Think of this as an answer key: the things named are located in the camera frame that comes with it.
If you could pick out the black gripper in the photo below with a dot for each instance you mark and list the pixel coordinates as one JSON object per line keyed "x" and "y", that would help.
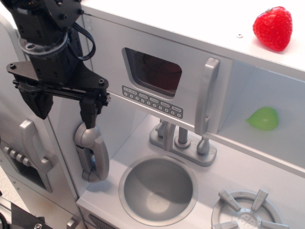
{"x": 58, "y": 71}

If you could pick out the white toy microwave door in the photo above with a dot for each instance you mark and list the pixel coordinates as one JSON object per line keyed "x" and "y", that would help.
{"x": 119, "y": 49}

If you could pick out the grey microwave door handle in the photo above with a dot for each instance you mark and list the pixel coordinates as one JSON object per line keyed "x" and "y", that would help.
{"x": 210, "y": 72}

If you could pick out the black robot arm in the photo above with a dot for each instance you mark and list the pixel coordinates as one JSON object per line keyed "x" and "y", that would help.
{"x": 49, "y": 36}

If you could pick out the grey toy ice dispenser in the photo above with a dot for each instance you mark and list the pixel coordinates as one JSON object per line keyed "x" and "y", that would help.
{"x": 23, "y": 166}

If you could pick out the orange translucent toy pot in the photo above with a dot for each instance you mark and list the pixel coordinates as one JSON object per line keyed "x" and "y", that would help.
{"x": 162, "y": 75}

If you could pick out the grey toy faucet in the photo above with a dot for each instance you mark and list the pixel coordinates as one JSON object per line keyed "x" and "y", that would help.
{"x": 175, "y": 139}

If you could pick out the black base equipment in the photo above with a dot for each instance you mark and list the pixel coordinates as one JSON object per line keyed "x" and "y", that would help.
{"x": 13, "y": 217}

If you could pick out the round grey toy sink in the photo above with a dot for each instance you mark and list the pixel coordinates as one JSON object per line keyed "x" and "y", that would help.
{"x": 158, "y": 190}

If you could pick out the white toy kitchen cabinet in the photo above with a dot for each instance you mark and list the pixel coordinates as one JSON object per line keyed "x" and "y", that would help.
{"x": 247, "y": 159}

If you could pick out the grey toy stove burner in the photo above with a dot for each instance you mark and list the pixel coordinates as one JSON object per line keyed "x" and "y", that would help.
{"x": 245, "y": 210}

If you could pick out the green toy pear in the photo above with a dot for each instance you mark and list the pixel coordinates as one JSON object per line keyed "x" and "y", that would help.
{"x": 265, "y": 118}

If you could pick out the red toy strawberry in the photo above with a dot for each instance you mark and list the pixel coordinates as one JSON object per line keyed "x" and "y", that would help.
{"x": 274, "y": 28}

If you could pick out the grey fridge door handle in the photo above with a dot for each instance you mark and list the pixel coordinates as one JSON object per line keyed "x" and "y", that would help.
{"x": 33, "y": 147}

